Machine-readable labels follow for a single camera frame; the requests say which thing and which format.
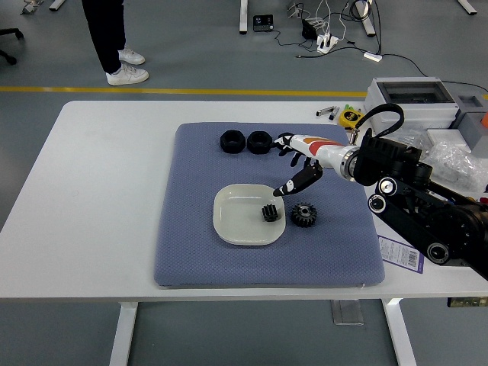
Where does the grey electrical enclosure box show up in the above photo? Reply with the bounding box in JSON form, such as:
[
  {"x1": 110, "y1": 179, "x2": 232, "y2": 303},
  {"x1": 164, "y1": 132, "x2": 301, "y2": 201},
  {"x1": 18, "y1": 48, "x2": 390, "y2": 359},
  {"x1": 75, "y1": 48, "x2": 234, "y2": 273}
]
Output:
[{"x1": 364, "y1": 77, "x2": 461, "y2": 137}]

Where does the black office chair base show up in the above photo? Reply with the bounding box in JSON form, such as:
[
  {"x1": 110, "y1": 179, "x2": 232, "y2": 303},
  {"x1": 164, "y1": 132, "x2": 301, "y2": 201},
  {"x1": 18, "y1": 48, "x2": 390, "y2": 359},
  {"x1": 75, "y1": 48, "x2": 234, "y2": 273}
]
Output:
[{"x1": 0, "y1": 28, "x2": 24, "y2": 66}]

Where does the clear bag of white parts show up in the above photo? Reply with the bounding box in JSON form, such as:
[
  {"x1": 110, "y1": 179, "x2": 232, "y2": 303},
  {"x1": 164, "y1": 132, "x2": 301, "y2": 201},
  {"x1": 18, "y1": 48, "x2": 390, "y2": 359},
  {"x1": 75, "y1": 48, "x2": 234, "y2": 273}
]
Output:
[{"x1": 421, "y1": 140, "x2": 488, "y2": 194}]

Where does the purple label card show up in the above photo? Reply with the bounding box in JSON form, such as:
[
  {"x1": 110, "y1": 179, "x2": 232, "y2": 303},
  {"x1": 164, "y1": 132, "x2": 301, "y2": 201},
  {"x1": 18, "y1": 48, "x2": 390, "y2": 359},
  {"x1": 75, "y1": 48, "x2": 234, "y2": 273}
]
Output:
[{"x1": 377, "y1": 235, "x2": 425, "y2": 275}]

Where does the yellow tape measure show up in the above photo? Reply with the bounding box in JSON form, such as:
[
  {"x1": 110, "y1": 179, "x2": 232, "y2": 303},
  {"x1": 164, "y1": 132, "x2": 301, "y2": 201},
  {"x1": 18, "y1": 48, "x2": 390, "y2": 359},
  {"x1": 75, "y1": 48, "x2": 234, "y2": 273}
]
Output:
[{"x1": 338, "y1": 108, "x2": 367, "y2": 130}]

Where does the small black gear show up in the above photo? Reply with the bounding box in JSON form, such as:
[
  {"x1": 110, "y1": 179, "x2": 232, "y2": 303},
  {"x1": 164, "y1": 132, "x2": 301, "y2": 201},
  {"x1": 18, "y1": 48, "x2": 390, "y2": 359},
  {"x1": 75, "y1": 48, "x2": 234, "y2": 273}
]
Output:
[{"x1": 260, "y1": 204, "x2": 282, "y2": 223}]

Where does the black handheld device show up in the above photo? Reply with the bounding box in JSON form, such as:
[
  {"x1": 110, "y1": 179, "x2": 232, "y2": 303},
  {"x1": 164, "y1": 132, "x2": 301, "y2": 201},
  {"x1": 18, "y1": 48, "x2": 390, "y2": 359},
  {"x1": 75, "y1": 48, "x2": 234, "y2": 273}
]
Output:
[{"x1": 252, "y1": 14, "x2": 275, "y2": 34}]

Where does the dark cable tray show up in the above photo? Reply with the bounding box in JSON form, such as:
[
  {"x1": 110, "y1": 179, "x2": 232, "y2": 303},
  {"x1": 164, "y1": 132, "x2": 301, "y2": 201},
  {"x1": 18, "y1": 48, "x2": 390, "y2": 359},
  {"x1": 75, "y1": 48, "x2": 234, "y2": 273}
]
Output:
[{"x1": 447, "y1": 297, "x2": 488, "y2": 309}]

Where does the flat white box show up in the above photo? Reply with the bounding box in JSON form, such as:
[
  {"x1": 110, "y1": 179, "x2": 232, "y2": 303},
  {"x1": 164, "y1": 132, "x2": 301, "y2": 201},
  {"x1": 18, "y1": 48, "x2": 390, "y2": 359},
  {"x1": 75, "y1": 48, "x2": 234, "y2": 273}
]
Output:
[{"x1": 425, "y1": 128, "x2": 470, "y2": 148}]

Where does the white square plate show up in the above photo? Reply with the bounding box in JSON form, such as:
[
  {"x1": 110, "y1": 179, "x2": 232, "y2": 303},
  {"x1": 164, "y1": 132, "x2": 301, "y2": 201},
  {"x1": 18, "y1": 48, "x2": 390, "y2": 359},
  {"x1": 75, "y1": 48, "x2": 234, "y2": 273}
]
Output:
[{"x1": 211, "y1": 183, "x2": 287, "y2": 248}]

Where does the grey block with orange part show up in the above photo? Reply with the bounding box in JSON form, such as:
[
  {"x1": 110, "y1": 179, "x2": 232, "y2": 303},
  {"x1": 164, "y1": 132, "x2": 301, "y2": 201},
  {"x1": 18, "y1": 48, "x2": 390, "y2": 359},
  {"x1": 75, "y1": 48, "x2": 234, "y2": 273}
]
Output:
[{"x1": 449, "y1": 93, "x2": 488, "y2": 153}]

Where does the long black cable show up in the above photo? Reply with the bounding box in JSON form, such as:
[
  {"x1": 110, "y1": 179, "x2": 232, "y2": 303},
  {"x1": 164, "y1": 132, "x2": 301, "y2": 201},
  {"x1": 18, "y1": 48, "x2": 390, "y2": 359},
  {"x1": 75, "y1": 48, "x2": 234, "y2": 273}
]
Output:
[{"x1": 380, "y1": 53, "x2": 488, "y2": 95}]

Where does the white power strip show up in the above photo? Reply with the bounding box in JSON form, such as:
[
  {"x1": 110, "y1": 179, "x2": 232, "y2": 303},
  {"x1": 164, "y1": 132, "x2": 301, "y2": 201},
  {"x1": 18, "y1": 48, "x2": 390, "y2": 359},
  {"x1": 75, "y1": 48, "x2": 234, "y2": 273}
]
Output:
[{"x1": 316, "y1": 34, "x2": 339, "y2": 53}]

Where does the large black hex nut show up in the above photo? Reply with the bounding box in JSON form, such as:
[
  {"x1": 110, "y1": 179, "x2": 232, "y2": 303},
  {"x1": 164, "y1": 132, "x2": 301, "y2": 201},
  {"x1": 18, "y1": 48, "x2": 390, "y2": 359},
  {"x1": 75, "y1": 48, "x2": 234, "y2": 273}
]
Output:
[
  {"x1": 246, "y1": 130, "x2": 272, "y2": 155},
  {"x1": 220, "y1": 129, "x2": 245, "y2": 154}
]

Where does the large black bevel gear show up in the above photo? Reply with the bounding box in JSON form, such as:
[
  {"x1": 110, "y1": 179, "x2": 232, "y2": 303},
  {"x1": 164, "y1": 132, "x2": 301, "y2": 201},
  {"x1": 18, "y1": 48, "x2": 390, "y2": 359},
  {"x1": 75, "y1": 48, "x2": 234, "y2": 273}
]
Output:
[{"x1": 291, "y1": 202, "x2": 318, "y2": 229}]

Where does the black power adapter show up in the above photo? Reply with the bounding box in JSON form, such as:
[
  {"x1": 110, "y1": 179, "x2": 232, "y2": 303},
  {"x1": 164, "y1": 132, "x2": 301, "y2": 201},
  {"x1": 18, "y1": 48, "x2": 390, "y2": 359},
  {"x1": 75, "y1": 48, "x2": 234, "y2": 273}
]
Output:
[{"x1": 301, "y1": 18, "x2": 318, "y2": 40}]

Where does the blue-grey padded mat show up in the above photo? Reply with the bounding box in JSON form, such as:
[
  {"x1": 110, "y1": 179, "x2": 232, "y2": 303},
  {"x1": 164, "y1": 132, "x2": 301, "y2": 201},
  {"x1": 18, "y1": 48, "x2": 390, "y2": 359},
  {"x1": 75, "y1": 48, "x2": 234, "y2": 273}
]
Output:
[{"x1": 153, "y1": 121, "x2": 386, "y2": 289}]

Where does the person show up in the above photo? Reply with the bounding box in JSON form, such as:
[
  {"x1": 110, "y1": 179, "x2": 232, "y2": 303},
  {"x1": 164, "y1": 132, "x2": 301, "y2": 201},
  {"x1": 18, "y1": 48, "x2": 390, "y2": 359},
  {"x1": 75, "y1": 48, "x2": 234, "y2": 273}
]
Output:
[{"x1": 81, "y1": 0, "x2": 150, "y2": 87}]

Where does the clear plastic floor plate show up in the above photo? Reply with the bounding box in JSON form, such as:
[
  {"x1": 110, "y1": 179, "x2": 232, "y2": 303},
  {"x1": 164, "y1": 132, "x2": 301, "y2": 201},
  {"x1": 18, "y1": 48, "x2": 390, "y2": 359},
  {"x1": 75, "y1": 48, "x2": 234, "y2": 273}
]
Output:
[{"x1": 330, "y1": 300, "x2": 365, "y2": 326}]

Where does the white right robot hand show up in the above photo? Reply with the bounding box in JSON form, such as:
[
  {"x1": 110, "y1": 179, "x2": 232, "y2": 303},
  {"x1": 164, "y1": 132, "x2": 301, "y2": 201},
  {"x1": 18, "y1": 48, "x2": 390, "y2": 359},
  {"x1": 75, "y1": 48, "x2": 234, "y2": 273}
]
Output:
[{"x1": 272, "y1": 132, "x2": 351, "y2": 198}]

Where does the white table leg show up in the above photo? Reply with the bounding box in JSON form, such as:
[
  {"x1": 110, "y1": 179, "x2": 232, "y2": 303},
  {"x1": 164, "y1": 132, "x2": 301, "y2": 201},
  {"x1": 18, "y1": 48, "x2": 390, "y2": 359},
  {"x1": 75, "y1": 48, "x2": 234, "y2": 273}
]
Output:
[
  {"x1": 382, "y1": 298, "x2": 419, "y2": 366},
  {"x1": 109, "y1": 300, "x2": 139, "y2": 366}
]

